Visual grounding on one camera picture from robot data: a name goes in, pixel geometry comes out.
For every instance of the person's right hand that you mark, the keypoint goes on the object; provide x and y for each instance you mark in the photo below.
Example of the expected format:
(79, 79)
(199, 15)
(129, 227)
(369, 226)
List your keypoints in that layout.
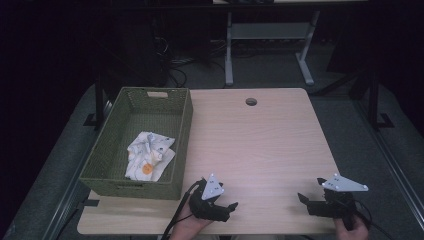
(350, 231)

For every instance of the white patterned cloth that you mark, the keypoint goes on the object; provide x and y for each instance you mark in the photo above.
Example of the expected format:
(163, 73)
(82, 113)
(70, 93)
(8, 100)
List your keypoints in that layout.
(146, 156)

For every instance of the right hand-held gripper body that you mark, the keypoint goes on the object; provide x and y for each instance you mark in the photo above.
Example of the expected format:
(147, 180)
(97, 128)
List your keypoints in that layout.
(336, 200)

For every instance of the grey metal desk frame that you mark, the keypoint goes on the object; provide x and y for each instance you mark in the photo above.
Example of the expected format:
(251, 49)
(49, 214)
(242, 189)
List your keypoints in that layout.
(266, 31)

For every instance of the black metal stand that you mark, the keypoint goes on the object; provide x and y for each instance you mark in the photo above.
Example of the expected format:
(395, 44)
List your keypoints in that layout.
(99, 100)
(375, 100)

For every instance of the metal floor rail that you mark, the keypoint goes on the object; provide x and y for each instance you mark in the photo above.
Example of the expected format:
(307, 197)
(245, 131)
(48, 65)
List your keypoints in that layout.
(390, 160)
(63, 206)

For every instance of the black tape strip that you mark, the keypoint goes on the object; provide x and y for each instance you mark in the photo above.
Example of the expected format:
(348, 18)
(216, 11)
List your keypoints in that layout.
(90, 202)

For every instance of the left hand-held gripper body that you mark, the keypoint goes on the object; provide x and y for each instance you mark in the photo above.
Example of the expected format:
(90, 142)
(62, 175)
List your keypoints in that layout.
(210, 190)

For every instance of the person's left hand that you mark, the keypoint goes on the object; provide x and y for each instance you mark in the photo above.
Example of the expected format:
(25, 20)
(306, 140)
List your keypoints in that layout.
(186, 226)

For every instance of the green woven basket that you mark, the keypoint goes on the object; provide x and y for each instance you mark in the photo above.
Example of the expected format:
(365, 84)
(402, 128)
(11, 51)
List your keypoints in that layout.
(110, 160)

